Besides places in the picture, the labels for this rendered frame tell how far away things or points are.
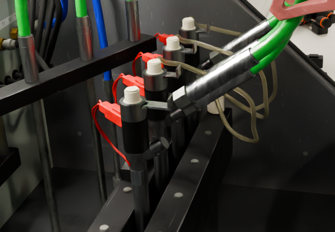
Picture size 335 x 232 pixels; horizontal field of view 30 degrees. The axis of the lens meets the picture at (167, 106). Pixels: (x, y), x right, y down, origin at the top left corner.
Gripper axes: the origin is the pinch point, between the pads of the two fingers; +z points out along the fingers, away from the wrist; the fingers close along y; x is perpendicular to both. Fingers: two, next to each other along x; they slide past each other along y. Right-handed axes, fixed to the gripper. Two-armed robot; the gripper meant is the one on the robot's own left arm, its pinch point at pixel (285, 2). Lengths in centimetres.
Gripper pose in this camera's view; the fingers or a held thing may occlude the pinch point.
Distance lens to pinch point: 58.8
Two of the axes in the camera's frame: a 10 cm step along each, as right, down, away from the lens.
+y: -4.5, 5.9, -6.7
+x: 7.4, 6.7, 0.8
